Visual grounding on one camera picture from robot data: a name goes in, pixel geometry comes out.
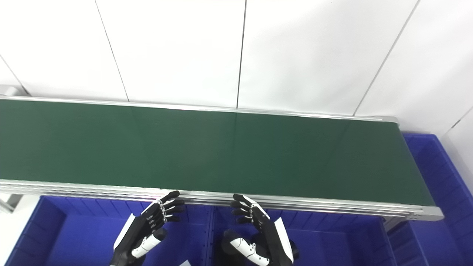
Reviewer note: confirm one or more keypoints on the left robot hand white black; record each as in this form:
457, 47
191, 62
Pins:
147, 221

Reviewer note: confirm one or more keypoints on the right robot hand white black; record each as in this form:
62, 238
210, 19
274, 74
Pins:
268, 236

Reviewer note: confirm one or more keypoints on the green conveyor belt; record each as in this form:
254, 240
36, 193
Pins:
221, 147
295, 205

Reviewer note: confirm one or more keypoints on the blue plastic bin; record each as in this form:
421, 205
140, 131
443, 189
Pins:
81, 240
436, 229
332, 244

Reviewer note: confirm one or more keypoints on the aluminium conveyor leg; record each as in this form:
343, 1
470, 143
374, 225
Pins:
9, 202

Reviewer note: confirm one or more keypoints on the grey conveyor motor housing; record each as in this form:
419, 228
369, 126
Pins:
7, 90

